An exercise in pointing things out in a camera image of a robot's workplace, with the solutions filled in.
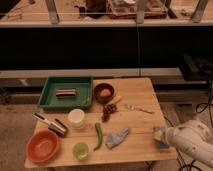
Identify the white cup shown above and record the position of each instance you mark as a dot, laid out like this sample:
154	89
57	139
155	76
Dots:
76	118

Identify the blue sponge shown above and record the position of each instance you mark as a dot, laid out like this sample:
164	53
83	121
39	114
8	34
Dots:
159	138

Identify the orange ball in bowl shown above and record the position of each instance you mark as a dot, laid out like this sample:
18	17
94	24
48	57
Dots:
105	93

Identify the dark brown bowl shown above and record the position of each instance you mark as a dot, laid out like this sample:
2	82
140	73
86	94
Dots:
97	90

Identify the blue grey cloth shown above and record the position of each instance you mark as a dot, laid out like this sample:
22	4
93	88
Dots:
114	139

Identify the green chili pepper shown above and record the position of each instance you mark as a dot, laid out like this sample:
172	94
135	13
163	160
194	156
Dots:
99	136

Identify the dark red grape bunch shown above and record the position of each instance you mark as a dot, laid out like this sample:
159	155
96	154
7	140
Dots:
107	111

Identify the silver fork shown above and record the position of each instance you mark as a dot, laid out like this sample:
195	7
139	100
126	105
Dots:
131	107

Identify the orange bowl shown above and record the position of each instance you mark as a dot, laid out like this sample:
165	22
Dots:
42	146

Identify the striped block in tray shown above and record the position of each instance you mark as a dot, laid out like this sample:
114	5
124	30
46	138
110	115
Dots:
66	93

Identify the green plastic cup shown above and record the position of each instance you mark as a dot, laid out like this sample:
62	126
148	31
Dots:
80	151

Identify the green plastic tray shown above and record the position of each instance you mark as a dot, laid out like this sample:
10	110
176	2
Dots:
83	84

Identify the yellow banana piece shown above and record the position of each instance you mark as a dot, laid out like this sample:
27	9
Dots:
115	100

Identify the metal cheese grater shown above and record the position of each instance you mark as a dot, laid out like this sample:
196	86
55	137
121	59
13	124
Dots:
56	125

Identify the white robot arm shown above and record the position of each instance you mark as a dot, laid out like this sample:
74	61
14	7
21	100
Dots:
192	138

